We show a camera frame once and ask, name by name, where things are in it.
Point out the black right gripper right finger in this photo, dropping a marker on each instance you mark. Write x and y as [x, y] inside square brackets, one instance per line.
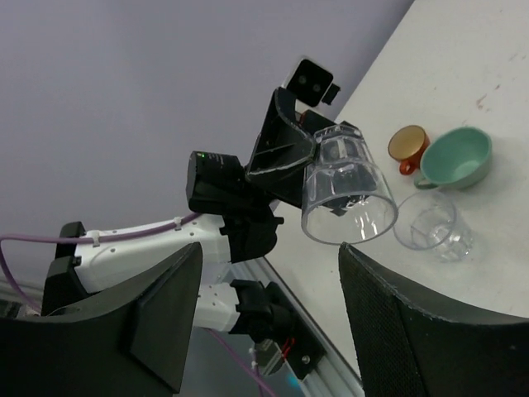
[413, 341]

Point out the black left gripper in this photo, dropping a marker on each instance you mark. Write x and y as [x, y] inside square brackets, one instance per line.
[283, 156]

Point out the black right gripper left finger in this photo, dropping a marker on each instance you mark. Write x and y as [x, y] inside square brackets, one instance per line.
[129, 340]

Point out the clear glass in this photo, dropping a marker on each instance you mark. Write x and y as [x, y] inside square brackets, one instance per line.
[345, 195]

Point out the orange ceramic mug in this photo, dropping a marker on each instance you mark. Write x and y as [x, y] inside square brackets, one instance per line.
[407, 147]

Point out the clear glass cup top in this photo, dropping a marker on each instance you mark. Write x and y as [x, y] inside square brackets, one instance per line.
[429, 221]

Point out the mint green ceramic mug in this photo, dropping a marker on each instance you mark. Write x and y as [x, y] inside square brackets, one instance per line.
[457, 159]

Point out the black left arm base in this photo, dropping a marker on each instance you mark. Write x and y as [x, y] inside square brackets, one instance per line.
[289, 343]

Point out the aluminium mounting rail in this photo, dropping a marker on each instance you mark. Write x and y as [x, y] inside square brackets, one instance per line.
[241, 307]

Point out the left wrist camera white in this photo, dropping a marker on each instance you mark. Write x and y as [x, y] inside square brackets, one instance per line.
[311, 83]

